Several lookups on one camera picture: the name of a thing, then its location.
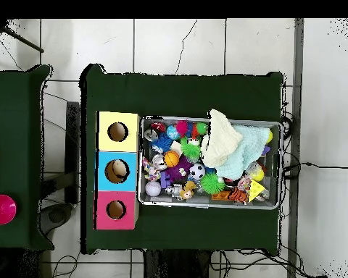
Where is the brown plush animal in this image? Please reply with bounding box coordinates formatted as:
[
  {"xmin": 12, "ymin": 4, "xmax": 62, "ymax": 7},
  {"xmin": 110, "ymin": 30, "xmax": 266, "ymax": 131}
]
[{"xmin": 178, "ymin": 180, "xmax": 198, "ymax": 201}]

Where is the cream waffle cloth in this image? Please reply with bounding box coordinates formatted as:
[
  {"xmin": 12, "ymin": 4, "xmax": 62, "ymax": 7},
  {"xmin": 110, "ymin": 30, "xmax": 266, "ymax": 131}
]
[{"xmin": 200, "ymin": 108, "xmax": 244, "ymax": 169}]

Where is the silver mesh bin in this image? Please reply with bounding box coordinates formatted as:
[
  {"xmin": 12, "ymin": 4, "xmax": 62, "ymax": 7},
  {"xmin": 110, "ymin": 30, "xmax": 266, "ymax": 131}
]
[{"xmin": 138, "ymin": 114, "xmax": 284, "ymax": 210}]

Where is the wooden box with three holes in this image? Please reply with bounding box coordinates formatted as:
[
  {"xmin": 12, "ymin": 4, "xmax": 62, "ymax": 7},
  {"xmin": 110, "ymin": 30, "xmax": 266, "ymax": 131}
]
[{"xmin": 94, "ymin": 111, "xmax": 141, "ymax": 231}]

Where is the orange basketball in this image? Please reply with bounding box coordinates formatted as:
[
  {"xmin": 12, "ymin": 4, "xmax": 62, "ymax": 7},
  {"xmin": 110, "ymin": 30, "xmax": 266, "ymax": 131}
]
[{"xmin": 163, "ymin": 149, "xmax": 181, "ymax": 168}]

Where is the green spiky monster with eyes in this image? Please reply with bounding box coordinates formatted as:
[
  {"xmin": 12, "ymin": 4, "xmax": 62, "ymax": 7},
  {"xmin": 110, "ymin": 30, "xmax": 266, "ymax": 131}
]
[{"xmin": 179, "ymin": 135, "xmax": 202, "ymax": 163}]

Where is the blue spiky ball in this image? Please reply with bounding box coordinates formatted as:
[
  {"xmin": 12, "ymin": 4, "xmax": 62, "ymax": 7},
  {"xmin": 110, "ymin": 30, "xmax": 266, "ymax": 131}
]
[{"xmin": 150, "ymin": 132, "xmax": 175, "ymax": 153}]

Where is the multicolour spiky caterpillar toy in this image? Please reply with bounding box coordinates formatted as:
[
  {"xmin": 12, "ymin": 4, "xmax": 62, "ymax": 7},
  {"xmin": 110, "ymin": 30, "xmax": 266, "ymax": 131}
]
[{"xmin": 175, "ymin": 119, "xmax": 209, "ymax": 140}]

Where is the small soccer ball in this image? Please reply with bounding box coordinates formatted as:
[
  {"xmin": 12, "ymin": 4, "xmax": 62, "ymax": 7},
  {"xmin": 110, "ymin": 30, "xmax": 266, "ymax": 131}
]
[{"xmin": 188, "ymin": 163, "xmax": 206, "ymax": 180}]

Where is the silver robot toy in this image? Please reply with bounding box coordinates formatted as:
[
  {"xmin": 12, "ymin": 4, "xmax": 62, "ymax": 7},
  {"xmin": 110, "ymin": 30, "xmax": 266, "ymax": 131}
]
[{"xmin": 165, "ymin": 183, "xmax": 184, "ymax": 197}]

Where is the white baseball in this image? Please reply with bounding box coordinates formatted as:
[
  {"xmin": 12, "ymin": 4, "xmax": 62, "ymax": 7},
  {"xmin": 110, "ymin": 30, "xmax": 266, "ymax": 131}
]
[{"xmin": 144, "ymin": 180, "xmax": 162, "ymax": 197}]

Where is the light blue waffle cloth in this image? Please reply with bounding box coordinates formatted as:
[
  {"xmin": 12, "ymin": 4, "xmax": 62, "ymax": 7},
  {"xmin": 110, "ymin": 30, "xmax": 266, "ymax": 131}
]
[{"xmin": 215, "ymin": 124, "xmax": 271, "ymax": 181}]

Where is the yellow cheese wedge toy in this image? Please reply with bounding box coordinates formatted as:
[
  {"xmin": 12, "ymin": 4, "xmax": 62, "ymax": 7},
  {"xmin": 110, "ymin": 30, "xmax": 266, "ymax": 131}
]
[{"xmin": 247, "ymin": 178, "xmax": 266, "ymax": 203}]

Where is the black upright panel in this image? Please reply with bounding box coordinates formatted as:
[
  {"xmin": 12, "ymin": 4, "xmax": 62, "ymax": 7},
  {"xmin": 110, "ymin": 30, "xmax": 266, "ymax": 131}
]
[{"xmin": 65, "ymin": 101, "xmax": 80, "ymax": 205}]

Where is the grey round base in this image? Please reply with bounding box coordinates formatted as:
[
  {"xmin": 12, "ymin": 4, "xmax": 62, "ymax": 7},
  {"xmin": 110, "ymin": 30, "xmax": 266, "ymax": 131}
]
[{"xmin": 40, "ymin": 202, "xmax": 73, "ymax": 235}]

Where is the dark green side tablecloth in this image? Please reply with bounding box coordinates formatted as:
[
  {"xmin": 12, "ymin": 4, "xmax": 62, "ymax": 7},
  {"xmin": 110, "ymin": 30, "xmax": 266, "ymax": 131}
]
[{"xmin": 0, "ymin": 64, "xmax": 55, "ymax": 251}]

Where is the pink bowl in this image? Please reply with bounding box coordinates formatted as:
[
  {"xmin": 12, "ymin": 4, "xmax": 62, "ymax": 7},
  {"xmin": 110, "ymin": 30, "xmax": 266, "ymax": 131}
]
[{"xmin": 0, "ymin": 194, "xmax": 17, "ymax": 225}]

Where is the black tripod leg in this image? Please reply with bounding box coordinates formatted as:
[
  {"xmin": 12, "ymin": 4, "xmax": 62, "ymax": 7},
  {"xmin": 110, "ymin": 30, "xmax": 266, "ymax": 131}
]
[{"xmin": 0, "ymin": 20, "xmax": 44, "ymax": 54}]

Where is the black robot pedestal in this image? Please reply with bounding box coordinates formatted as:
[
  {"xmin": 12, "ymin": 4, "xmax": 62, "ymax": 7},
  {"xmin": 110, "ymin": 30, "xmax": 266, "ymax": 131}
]
[{"xmin": 143, "ymin": 249, "xmax": 212, "ymax": 278}]

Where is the black floor cable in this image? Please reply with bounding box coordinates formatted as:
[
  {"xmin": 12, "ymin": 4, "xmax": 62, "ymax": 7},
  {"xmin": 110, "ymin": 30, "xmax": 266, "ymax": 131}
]
[{"xmin": 282, "ymin": 161, "xmax": 348, "ymax": 180}]

